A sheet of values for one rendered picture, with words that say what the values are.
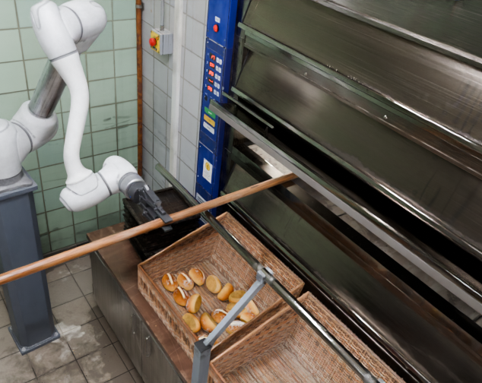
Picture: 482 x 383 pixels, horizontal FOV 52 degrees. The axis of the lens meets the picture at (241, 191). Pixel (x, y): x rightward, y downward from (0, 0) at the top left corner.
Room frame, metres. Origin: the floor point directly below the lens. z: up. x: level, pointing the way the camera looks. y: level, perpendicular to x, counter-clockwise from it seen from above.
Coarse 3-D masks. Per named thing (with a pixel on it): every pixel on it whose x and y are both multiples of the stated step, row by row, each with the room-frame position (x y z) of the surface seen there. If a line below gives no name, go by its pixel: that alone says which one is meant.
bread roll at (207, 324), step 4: (204, 316) 1.40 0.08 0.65; (208, 316) 1.40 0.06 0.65; (200, 320) 1.40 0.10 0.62; (204, 320) 1.38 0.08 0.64; (208, 320) 1.38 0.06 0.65; (212, 320) 1.39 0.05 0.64; (204, 324) 1.37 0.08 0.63; (208, 324) 1.36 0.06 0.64; (212, 324) 1.36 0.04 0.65; (216, 324) 1.38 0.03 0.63; (204, 328) 1.36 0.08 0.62; (208, 328) 1.35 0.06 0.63; (212, 328) 1.35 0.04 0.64; (208, 332) 1.35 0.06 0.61
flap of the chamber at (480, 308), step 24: (264, 144) 1.55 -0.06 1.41; (288, 144) 1.60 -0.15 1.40; (288, 168) 1.44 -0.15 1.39; (312, 168) 1.45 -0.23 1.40; (336, 168) 1.50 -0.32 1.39; (360, 192) 1.35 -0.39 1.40; (360, 216) 1.20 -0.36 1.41; (384, 216) 1.23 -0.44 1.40; (408, 216) 1.27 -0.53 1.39; (384, 240) 1.12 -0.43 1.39; (432, 240) 1.15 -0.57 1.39; (456, 264) 1.05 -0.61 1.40; (480, 264) 1.08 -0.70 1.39; (456, 288) 0.94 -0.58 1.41; (480, 288) 0.96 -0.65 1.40; (480, 312) 0.88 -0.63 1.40
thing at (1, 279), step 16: (288, 176) 1.69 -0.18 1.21; (240, 192) 1.53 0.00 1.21; (192, 208) 1.39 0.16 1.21; (208, 208) 1.42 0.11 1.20; (144, 224) 1.27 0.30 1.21; (160, 224) 1.29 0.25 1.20; (112, 240) 1.17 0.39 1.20; (64, 256) 1.07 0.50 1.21; (16, 272) 0.98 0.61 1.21; (32, 272) 1.00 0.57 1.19
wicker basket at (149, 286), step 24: (192, 240) 1.75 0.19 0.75; (216, 240) 1.84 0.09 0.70; (240, 240) 1.75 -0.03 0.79; (144, 264) 1.58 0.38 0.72; (168, 264) 1.66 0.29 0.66; (192, 264) 1.75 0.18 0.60; (216, 264) 1.78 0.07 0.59; (264, 264) 1.61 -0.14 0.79; (144, 288) 1.53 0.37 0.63; (192, 288) 1.60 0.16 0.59; (240, 288) 1.63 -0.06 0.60; (264, 288) 1.56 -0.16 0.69; (288, 288) 1.49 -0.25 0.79; (168, 312) 1.37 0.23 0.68; (264, 312) 1.33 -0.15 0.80; (192, 336) 1.23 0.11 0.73; (240, 336) 1.26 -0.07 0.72; (192, 360) 1.22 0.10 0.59
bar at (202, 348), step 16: (272, 272) 1.16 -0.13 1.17; (256, 288) 1.13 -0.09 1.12; (272, 288) 1.11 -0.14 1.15; (240, 304) 1.10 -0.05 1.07; (288, 304) 1.05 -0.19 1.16; (224, 320) 1.07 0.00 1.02; (304, 320) 0.99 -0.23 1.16; (208, 336) 1.04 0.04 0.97; (320, 336) 0.94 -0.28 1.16; (208, 352) 1.01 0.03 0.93; (336, 352) 0.89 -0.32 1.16; (192, 368) 1.02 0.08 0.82; (208, 368) 1.02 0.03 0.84; (352, 368) 0.85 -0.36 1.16
